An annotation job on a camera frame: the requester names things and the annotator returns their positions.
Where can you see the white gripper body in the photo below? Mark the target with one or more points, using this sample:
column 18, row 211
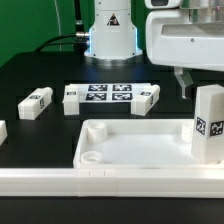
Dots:
column 186, row 33

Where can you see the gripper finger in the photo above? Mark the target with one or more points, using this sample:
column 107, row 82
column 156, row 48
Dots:
column 185, row 81

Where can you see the white desk top tray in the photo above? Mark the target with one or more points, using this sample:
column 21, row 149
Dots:
column 137, row 144

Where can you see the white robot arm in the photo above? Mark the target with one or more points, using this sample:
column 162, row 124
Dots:
column 113, row 37

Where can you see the white block left edge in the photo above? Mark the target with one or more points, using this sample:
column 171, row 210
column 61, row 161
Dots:
column 3, row 131

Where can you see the white marker base plate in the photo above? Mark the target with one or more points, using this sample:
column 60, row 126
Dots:
column 109, row 93

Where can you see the white front rail fence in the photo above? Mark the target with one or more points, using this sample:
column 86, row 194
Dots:
column 205, row 183

